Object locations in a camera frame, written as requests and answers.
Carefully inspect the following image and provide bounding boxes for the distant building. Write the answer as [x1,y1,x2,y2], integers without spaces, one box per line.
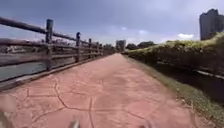
[115,39,127,52]

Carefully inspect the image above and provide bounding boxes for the red stone-pattern path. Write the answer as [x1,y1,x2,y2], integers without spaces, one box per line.
[0,53,219,128]

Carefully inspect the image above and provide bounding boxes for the distant trees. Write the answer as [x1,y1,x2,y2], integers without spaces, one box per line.
[125,40,157,51]

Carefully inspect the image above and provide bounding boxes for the wooden log fence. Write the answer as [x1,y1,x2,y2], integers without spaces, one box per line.
[0,16,116,92]

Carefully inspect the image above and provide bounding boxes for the robot's own part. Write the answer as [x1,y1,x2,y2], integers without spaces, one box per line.
[68,120,81,128]

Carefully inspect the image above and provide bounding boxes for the trimmed green hedge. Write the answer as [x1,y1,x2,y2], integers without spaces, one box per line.
[121,32,224,76]

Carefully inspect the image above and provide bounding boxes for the grey water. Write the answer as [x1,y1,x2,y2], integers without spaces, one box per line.
[0,57,76,82]

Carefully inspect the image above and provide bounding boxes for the grass strip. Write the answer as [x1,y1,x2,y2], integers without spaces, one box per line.
[124,55,224,128]

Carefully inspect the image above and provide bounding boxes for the tall dark building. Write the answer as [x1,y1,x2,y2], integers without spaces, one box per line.
[199,8,224,41]

